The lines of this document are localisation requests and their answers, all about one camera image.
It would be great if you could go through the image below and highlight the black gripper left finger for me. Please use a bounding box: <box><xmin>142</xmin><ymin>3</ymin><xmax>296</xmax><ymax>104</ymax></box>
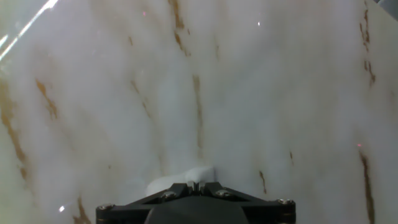
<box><xmin>95</xmin><ymin>182</ymin><xmax>197</xmax><ymax>224</ymax></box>

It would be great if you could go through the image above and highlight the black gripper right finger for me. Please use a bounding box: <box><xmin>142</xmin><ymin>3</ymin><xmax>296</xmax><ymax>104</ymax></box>
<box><xmin>196</xmin><ymin>182</ymin><xmax>296</xmax><ymax>224</ymax></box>

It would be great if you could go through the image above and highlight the white cloth wipe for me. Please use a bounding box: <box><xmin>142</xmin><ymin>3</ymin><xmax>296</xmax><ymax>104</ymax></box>
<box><xmin>145</xmin><ymin>166</ymin><xmax>217</xmax><ymax>197</ymax></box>

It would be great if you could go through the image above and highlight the marble pattern board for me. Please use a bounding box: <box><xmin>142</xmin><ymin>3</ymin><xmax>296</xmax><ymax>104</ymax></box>
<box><xmin>0</xmin><ymin>0</ymin><xmax>398</xmax><ymax>224</ymax></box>

